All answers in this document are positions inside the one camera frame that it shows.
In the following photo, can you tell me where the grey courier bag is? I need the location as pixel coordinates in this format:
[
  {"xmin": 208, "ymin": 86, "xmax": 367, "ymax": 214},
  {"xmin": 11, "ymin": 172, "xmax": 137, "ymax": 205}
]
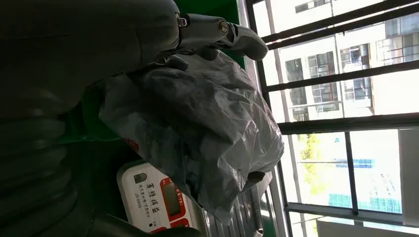
[{"xmin": 99, "ymin": 50, "xmax": 285, "ymax": 226}]

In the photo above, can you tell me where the electronic scale steel tray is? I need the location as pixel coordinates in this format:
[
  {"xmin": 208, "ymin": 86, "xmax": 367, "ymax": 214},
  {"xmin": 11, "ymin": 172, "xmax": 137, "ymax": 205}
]
[{"xmin": 117, "ymin": 160, "xmax": 274, "ymax": 237}]

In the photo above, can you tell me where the white building outside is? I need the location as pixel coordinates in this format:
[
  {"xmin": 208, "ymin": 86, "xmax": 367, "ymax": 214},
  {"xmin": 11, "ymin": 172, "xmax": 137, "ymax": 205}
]
[{"xmin": 261, "ymin": 0, "xmax": 419, "ymax": 120}]

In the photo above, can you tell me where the black window frame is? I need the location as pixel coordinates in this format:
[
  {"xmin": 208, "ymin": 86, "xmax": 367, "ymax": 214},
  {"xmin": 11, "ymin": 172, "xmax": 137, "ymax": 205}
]
[{"xmin": 245, "ymin": 0, "xmax": 419, "ymax": 237}]

